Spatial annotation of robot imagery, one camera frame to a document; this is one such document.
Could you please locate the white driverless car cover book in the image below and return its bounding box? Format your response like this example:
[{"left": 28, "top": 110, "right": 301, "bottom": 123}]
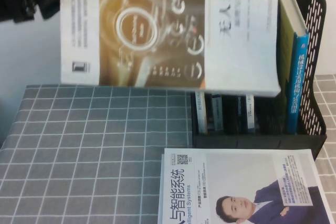
[{"left": 60, "top": 0, "right": 282, "bottom": 98}]

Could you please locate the white spine book orange band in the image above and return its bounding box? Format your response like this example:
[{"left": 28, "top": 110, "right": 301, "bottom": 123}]
[{"left": 194, "top": 92, "right": 208, "bottom": 134}]

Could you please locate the light blue spine paperback book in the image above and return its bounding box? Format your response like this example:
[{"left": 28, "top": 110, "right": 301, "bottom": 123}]
[{"left": 209, "top": 93, "right": 224, "bottom": 132}]

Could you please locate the black spine robotics book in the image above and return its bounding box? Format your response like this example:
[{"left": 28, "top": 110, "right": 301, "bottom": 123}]
[{"left": 235, "top": 94, "right": 247, "bottom": 134}]

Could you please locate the white and navy spine book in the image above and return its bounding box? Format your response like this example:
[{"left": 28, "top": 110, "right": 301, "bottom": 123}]
[{"left": 246, "top": 94, "right": 256, "bottom": 134}]

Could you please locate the large blue spine green book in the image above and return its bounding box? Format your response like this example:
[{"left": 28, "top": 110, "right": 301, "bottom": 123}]
[{"left": 277, "top": 0, "right": 310, "bottom": 135}]

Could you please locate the black mesh plastic book stand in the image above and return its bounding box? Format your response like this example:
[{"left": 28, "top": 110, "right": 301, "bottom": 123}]
[{"left": 191, "top": 0, "right": 328, "bottom": 159}]

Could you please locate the grey white checked tablecloth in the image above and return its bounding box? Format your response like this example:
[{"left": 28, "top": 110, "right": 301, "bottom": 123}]
[{"left": 0, "top": 73, "right": 336, "bottom": 224}]

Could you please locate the white intelligent systems magazine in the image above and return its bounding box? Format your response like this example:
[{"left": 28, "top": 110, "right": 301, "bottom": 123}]
[{"left": 156, "top": 147, "right": 332, "bottom": 224}]

